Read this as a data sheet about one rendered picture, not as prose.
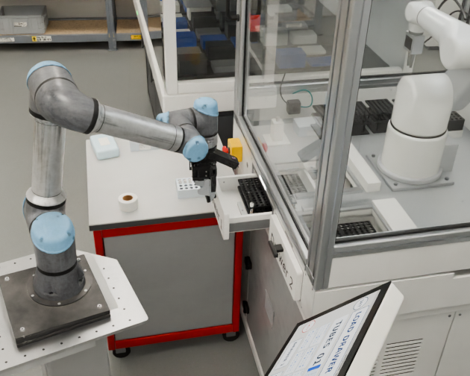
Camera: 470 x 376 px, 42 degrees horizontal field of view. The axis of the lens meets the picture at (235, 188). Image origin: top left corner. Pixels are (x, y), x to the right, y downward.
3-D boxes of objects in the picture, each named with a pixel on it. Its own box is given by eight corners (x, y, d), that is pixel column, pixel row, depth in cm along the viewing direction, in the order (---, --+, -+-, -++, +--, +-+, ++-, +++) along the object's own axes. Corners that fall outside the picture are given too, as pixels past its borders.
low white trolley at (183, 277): (107, 367, 258) (88, 224, 215) (102, 270, 308) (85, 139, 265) (241, 347, 269) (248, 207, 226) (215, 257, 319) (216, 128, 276)
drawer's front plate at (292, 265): (294, 301, 178) (297, 274, 172) (268, 240, 201) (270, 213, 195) (300, 301, 178) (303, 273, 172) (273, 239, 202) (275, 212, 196)
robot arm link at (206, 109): (187, 98, 188) (212, 93, 191) (187, 129, 194) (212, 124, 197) (196, 108, 182) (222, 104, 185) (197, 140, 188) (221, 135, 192)
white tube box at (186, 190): (177, 198, 230) (177, 190, 228) (175, 186, 237) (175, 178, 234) (210, 195, 232) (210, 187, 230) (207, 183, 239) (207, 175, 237)
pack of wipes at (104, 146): (120, 157, 254) (119, 148, 251) (97, 161, 251) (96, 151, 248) (112, 140, 265) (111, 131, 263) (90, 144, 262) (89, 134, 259)
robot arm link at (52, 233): (39, 277, 172) (33, 241, 165) (30, 248, 182) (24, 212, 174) (81, 267, 177) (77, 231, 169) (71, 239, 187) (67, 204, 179)
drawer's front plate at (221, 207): (223, 241, 201) (224, 214, 194) (207, 192, 224) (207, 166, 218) (228, 240, 201) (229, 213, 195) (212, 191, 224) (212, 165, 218)
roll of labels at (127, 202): (123, 214, 221) (122, 205, 219) (116, 204, 226) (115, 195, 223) (141, 209, 224) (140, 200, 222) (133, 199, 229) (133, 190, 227)
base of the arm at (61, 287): (46, 309, 176) (42, 284, 170) (25, 279, 185) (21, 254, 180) (94, 288, 184) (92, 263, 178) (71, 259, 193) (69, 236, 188)
